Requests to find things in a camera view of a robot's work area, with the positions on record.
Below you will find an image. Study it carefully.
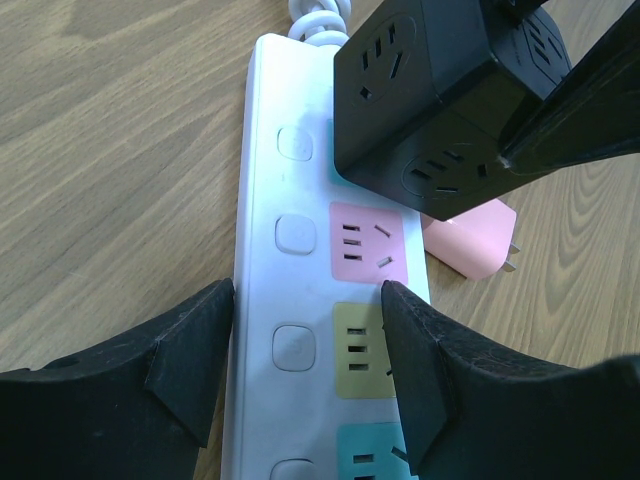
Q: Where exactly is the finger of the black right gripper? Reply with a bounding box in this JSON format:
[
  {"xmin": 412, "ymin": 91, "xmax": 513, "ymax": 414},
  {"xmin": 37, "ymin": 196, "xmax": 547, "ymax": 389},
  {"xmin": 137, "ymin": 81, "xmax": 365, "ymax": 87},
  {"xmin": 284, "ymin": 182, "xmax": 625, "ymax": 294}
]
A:
[{"xmin": 499, "ymin": 1, "xmax": 639, "ymax": 175}]

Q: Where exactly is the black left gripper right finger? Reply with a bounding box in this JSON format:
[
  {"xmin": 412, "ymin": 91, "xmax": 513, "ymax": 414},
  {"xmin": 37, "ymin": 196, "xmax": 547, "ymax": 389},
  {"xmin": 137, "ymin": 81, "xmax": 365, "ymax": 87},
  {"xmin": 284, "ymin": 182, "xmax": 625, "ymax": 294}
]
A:
[{"xmin": 381, "ymin": 281, "xmax": 639, "ymax": 479}]

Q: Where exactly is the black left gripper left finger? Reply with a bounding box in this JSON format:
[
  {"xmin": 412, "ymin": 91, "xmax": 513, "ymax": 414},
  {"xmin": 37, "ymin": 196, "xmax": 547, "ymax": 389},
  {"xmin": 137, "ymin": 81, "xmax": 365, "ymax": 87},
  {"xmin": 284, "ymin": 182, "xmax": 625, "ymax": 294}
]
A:
[{"xmin": 1, "ymin": 279, "xmax": 234, "ymax": 479}]

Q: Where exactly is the white multicolour power strip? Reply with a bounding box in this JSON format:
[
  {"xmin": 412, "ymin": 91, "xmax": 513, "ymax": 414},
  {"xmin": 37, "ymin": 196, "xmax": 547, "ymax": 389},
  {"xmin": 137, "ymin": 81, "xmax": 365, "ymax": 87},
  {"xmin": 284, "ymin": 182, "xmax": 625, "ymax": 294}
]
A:
[{"xmin": 221, "ymin": 34, "xmax": 429, "ymax": 479}]

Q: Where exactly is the small pink plug adapter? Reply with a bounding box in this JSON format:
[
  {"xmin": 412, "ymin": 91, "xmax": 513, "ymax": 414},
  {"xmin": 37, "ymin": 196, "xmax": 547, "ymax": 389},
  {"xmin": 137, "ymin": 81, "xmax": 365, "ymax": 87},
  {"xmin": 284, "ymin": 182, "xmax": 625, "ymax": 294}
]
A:
[{"xmin": 421, "ymin": 199, "xmax": 520, "ymax": 281}]

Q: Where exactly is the black cube socket adapter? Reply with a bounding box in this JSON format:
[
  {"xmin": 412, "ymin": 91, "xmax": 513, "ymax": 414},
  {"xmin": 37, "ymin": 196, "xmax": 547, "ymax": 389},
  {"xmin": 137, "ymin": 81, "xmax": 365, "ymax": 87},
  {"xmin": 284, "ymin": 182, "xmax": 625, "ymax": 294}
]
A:
[{"xmin": 334, "ymin": 0, "xmax": 571, "ymax": 220}]

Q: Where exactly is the white power strip cable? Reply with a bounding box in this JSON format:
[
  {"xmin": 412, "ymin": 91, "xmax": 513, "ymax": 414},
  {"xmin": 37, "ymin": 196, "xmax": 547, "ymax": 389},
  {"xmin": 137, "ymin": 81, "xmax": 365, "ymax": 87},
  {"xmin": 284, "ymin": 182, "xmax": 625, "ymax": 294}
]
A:
[{"xmin": 287, "ymin": 0, "xmax": 354, "ymax": 46}]

